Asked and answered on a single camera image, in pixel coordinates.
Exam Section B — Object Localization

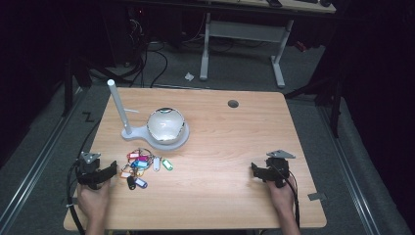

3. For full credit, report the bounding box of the person's left hand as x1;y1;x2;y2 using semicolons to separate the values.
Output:
76;178;113;223

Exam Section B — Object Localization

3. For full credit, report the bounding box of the black metal stand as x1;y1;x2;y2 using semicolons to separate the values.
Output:
283;72;346;139
61;53;131;118

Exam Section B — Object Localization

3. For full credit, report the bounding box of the bundle of black cables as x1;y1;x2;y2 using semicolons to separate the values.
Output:
125;8;169;89

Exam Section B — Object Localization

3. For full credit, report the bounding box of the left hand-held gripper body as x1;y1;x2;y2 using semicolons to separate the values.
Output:
75;151;103;191

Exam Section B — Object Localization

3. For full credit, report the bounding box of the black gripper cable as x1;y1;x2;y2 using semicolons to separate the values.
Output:
284;174;301;230
66;120;103;235

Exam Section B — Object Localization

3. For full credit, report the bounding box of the person's right hand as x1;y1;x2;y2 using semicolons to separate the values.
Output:
266;175;297;217

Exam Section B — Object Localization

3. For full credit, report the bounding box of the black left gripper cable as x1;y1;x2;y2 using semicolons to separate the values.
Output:
66;120;103;235

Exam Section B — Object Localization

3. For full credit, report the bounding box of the grey tape piece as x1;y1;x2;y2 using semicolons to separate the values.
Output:
307;192;328;202

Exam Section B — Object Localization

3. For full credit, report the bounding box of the shiny metal bowl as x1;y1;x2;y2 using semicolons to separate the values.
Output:
146;107;187;146

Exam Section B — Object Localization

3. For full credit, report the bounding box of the bunch of colourful key tags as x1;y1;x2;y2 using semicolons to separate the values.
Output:
119;148;174;191

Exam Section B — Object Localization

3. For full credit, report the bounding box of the white stand with pole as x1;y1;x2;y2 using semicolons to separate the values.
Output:
107;78;191;152

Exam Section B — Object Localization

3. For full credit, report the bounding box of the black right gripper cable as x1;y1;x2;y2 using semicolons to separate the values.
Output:
284;174;301;230

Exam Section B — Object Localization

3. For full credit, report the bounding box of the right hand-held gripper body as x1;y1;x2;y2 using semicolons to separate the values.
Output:
264;149;297;189

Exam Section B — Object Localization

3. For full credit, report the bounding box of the metal floor rail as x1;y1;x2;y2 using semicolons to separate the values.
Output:
0;87;89;231
316;107;382;235

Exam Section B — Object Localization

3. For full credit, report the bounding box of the desk with white frame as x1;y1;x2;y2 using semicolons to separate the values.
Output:
130;0;338;89

